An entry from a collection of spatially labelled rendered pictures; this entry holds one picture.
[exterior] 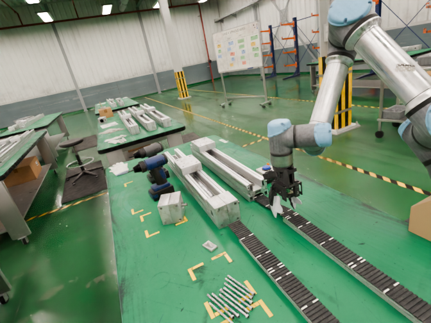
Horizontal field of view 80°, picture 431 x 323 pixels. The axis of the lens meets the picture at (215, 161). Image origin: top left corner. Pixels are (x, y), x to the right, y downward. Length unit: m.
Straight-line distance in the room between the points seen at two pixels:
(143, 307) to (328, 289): 0.51
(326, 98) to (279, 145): 0.26
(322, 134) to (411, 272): 0.43
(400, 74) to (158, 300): 0.93
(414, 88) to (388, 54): 0.12
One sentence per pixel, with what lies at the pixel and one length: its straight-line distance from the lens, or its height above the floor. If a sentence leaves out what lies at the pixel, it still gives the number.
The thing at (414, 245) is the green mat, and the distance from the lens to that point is 0.98.
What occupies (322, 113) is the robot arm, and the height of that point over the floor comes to 1.15.
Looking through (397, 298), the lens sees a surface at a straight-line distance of 0.79.
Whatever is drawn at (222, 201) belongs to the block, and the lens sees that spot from 1.01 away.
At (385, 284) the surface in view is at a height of 0.81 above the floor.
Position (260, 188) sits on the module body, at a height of 0.82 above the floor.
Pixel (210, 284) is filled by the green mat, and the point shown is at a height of 0.78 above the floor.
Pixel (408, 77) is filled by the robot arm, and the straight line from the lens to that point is 0.89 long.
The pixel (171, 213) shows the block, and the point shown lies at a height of 0.83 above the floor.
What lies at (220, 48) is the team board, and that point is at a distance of 7.34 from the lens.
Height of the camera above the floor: 1.39
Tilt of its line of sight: 22 degrees down
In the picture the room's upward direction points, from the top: 12 degrees counter-clockwise
